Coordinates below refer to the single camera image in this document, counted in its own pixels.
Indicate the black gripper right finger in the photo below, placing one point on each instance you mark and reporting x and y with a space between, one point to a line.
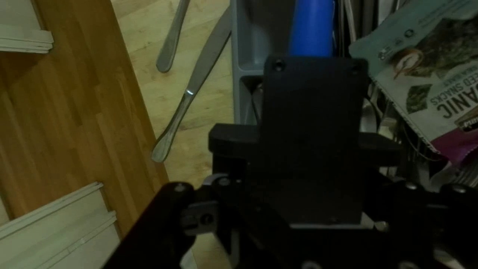
427 229

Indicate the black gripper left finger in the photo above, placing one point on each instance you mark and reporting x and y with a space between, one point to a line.
169 234

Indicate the large silver spoon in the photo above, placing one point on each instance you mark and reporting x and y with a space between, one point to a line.
172 46

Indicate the grey cutlery tray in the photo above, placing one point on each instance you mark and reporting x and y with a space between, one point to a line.
248 40

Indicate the teal seaweed snack packet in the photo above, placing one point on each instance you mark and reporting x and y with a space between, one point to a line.
427 76

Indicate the silver table knife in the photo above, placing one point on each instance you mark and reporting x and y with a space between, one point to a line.
199 76

